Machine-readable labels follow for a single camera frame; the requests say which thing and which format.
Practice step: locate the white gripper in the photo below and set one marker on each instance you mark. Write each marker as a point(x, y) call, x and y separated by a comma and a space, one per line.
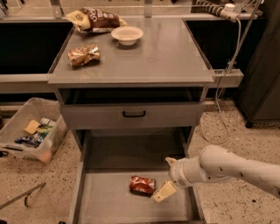
point(177, 172)

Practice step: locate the crushed red coke can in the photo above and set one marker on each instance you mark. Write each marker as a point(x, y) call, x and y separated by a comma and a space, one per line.
point(142, 185)

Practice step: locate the grey drawer cabinet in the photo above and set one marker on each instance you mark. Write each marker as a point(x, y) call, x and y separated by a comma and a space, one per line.
point(163, 67)

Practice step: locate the small can in bin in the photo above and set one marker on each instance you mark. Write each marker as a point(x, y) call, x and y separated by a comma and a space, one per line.
point(47, 122)

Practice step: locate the white bowl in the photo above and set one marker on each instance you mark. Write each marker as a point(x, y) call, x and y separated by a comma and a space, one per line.
point(127, 35)

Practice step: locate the clear plastic bin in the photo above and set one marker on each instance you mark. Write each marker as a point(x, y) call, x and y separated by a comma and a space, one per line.
point(34, 109)

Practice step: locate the blue snack bag in bin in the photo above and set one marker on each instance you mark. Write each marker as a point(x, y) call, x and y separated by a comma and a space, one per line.
point(32, 140)

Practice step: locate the metal grabber tool on floor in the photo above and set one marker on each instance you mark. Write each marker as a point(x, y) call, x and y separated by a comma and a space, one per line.
point(20, 196)

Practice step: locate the brown chip bag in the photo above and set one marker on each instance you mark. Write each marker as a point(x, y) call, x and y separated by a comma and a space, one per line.
point(94, 20)

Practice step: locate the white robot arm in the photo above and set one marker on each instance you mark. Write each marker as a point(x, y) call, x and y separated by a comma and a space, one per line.
point(217, 164)

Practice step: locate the yellow sponge in bin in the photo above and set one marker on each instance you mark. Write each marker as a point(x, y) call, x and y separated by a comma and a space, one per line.
point(32, 127)

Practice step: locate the closed grey top drawer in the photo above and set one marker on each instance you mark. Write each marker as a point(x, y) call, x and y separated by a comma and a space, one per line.
point(101, 117)

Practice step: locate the crushed gold can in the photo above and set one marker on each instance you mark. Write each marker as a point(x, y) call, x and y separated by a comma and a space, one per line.
point(82, 55)

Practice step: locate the open grey middle drawer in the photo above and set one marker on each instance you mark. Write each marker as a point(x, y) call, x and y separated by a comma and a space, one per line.
point(108, 160)

